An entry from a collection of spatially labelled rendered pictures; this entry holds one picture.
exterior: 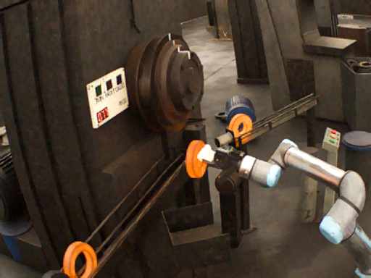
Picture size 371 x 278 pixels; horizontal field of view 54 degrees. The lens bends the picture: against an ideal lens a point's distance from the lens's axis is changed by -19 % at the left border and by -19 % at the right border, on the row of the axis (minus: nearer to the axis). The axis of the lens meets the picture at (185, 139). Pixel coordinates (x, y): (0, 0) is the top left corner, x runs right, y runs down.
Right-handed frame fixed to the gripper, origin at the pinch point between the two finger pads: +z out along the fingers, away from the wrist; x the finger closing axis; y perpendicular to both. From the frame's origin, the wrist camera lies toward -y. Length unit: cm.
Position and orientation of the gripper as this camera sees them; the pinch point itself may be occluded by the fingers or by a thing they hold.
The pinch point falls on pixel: (196, 155)
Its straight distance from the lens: 186.5
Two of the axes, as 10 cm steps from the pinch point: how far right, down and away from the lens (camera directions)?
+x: -4.0, 3.7, -8.4
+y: 1.5, -8.8, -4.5
